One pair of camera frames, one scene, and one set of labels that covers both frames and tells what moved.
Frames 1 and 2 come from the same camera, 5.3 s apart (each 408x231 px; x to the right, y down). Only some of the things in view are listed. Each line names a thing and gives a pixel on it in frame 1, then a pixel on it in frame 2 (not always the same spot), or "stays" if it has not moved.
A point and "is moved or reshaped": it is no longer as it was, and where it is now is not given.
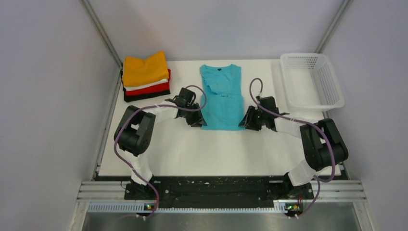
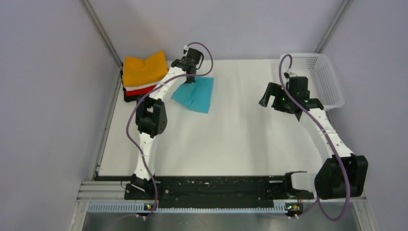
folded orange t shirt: (136, 71) stays
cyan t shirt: (222, 85) is moved or reshaped
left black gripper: (197, 121) → (190, 80)
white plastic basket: (311, 83) stays
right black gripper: (248, 121) → (273, 89)
